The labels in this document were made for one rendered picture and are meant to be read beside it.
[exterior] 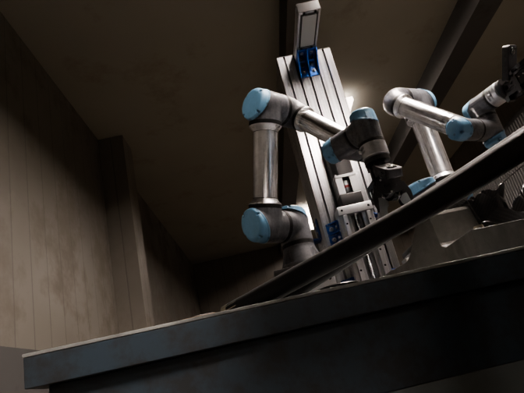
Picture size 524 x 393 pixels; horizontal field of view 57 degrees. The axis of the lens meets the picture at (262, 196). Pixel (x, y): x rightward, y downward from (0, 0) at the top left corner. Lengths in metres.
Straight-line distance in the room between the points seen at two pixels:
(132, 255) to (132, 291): 0.31
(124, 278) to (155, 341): 3.71
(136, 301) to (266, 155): 2.77
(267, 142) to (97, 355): 1.19
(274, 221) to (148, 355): 1.09
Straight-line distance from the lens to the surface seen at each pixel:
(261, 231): 1.60
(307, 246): 1.70
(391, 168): 1.25
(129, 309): 4.24
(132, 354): 0.60
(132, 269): 4.30
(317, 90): 2.17
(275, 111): 1.70
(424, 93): 2.10
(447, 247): 0.90
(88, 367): 0.61
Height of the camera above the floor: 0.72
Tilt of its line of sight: 20 degrees up
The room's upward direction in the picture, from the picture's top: 13 degrees counter-clockwise
